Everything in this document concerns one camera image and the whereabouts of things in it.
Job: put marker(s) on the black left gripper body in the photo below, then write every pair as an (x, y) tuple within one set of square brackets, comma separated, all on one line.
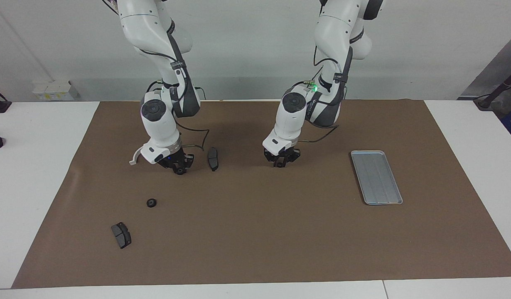
[(282, 153)]

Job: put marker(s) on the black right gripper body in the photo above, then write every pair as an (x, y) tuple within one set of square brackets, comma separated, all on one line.
[(176, 158)]

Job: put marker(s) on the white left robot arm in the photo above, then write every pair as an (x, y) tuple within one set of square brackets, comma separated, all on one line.
[(293, 120)]

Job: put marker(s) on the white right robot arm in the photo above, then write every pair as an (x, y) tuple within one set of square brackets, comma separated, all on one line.
[(158, 124)]

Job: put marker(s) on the silver metal tray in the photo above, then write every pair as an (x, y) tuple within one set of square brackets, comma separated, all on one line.
[(376, 178)]

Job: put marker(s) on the slim dark brake pad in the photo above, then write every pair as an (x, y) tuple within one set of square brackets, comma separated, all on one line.
[(213, 159)]

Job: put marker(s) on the brown table mat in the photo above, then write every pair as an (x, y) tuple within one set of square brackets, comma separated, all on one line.
[(259, 232)]

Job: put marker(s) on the wide dark brake pad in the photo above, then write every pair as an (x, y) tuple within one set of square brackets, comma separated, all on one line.
[(121, 236)]

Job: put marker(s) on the black stand base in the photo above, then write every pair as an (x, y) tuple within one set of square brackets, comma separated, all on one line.
[(484, 101)]

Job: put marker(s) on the white curved plastic bracket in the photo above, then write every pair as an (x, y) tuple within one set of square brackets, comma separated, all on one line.
[(133, 160)]

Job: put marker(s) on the white wall socket box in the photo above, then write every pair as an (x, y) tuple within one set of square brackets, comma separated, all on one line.
[(52, 89)]

